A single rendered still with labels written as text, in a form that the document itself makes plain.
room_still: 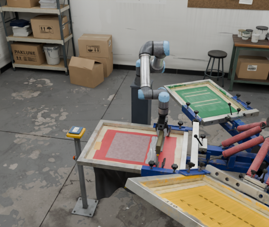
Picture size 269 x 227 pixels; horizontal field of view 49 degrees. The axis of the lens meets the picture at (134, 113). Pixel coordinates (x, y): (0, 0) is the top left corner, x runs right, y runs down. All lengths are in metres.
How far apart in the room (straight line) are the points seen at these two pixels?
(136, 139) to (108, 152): 0.28
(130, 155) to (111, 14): 4.10
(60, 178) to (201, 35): 3.74
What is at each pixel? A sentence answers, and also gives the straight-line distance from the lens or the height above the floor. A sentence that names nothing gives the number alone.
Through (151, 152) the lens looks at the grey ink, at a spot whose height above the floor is 0.96.
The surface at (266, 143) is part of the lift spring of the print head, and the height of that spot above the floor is 1.24.
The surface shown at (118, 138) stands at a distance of 2.46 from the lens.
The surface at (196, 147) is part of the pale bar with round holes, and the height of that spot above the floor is 1.04.
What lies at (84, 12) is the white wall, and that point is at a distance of 6.17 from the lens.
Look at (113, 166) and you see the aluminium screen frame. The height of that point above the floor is 0.99.
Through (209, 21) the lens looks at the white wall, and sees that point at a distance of 5.79.
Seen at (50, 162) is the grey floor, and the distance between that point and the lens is 3.83.
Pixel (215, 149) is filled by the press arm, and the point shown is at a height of 1.04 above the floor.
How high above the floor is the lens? 2.39
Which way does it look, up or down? 31 degrees down
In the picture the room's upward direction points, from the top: straight up
